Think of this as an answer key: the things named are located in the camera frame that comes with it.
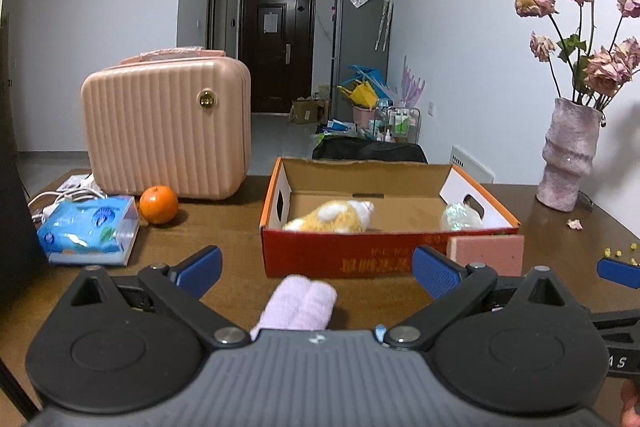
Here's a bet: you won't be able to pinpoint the blue folded frame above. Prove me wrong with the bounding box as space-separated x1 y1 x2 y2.
347 64 389 86

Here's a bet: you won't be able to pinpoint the purple wing toy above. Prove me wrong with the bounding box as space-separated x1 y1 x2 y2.
400 56 426 108

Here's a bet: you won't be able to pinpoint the pink sponge block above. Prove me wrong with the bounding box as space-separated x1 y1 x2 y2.
446 234 525 278

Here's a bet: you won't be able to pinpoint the wire rack with bottles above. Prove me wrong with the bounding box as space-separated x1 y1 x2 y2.
376 99 421 144

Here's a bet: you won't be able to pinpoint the white cables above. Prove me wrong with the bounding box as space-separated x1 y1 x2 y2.
27 188 109 224

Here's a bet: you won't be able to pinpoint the dark wooden door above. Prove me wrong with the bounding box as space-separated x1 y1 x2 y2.
239 0 317 114

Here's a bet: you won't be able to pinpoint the pink textured vase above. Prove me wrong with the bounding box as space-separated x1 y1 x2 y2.
536 97 602 212

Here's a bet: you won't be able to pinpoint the lavender towel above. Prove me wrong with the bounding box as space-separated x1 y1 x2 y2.
250 274 337 341

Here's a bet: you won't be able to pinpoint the pink ribbed suitcase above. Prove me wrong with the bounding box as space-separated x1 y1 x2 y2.
81 49 252 200

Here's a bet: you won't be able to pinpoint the brown carton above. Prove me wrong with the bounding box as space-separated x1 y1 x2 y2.
290 98 327 126

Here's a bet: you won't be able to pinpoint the grey refrigerator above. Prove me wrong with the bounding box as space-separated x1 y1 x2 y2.
330 0 394 118

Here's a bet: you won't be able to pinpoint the pink bucket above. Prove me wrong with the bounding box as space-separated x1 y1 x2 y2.
352 105 381 128

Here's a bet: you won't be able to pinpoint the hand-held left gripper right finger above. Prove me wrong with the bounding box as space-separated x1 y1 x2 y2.
382 245 591 351

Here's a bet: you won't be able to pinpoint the clear plastic wrap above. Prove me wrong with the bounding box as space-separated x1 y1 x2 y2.
439 202 484 231

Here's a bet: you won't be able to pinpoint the white folded umbrella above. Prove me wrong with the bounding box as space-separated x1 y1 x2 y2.
375 0 395 52

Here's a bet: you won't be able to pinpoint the bunch of dried roses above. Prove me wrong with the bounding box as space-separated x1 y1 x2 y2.
515 0 640 111

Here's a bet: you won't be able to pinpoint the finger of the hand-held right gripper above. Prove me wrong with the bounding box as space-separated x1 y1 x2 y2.
596 257 640 291

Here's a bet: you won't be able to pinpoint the black paper bag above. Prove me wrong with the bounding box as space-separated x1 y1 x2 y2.
0 12 49 304

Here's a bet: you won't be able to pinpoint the orange cardboard box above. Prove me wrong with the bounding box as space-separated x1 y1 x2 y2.
259 157 521 279

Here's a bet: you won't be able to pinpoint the yellow bag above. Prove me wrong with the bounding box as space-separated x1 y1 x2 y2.
337 79 381 108

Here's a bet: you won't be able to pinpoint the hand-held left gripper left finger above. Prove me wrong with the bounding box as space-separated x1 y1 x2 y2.
57 245 251 349

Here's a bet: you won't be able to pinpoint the scattered yellow flower bits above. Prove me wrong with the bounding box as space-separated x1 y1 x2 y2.
602 243 640 266

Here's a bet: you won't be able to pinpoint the yellow plush toy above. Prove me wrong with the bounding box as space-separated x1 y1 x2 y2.
282 200 375 234

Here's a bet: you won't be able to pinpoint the blue tissue pack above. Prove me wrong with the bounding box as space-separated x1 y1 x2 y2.
36 196 141 267

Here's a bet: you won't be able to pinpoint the black chair back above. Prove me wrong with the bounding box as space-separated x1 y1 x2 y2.
312 137 429 164

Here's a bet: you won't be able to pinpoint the orange fruit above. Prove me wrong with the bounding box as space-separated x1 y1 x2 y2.
139 185 180 225

